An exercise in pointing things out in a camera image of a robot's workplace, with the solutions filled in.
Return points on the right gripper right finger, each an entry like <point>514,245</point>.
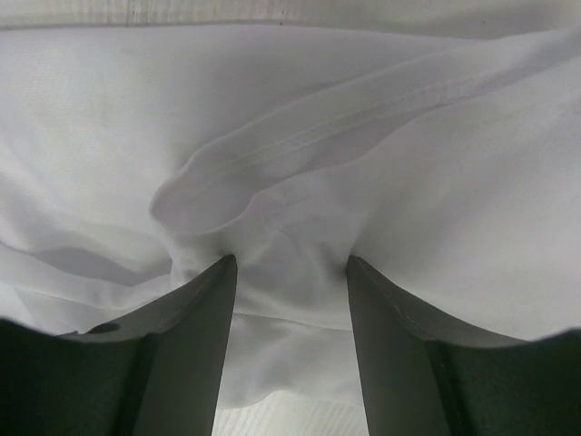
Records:
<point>425,372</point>

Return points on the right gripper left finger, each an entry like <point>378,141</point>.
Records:
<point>154,371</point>

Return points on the white t shirt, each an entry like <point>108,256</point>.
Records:
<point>133,159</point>

